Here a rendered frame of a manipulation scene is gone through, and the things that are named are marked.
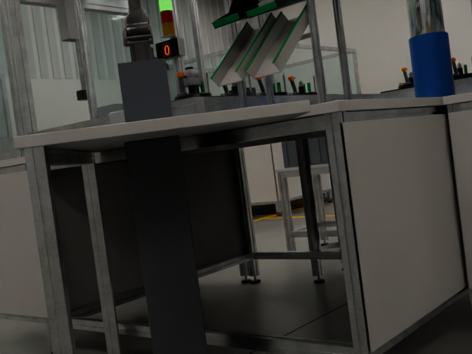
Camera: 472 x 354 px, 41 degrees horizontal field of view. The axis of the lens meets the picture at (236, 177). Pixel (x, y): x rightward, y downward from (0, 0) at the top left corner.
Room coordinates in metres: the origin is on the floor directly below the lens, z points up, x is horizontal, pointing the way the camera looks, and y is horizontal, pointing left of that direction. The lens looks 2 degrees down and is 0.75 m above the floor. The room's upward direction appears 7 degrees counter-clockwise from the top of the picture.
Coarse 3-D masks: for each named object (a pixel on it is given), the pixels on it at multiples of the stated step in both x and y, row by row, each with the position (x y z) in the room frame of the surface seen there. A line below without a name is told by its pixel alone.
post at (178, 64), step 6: (174, 0) 2.61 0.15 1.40; (174, 6) 2.61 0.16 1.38; (174, 12) 2.61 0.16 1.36; (174, 18) 2.60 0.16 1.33; (174, 24) 2.60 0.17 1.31; (180, 36) 2.62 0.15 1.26; (174, 60) 2.61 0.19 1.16; (180, 60) 2.60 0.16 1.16; (174, 66) 2.61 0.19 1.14; (180, 66) 2.60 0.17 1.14; (180, 90) 2.61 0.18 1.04; (186, 90) 2.61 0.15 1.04
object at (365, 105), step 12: (312, 108) 1.75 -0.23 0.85; (324, 108) 1.73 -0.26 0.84; (336, 108) 1.71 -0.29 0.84; (348, 108) 1.74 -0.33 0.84; (360, 108) 1.79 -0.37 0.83; (372, 108) 1.85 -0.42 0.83; (384, 108) 1.91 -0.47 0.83; (396, 108) 2.02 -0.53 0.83; (288, 120) 1.85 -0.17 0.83; (216, 132) 2.04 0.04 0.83; (24, 156) 2.65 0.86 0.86
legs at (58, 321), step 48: (144, 144) 1.87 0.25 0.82; (48, 192) 1.50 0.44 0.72; (96, 192) 2.31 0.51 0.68; (144, 192) 1.86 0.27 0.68; (48, 240) 1.50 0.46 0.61; (96, 240) 2.31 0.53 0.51; (144, 240) 1.86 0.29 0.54; (192, 240) 1.88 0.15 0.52; (48, 288) 1.49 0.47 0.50; (144, 288) 1.87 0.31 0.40; (192, 288) 1.87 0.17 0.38; (192, 336) 1.87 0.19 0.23
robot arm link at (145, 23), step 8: (128, 0) 1.98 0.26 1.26; (136, 0) 1.98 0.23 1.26; (136, 8) 1.97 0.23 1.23; (128, 16) 1.96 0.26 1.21; (136, 16) 1.96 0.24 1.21; (144, 16) 1.96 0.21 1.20; (128, 24) 1.94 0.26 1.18; (136, 24) 1.94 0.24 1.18; (144, 24) 1.95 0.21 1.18; (128, 32) 1.94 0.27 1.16; (136, 32) 1.94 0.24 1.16; (144, 32) 1.94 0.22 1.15; (136, 40) 1.96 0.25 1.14
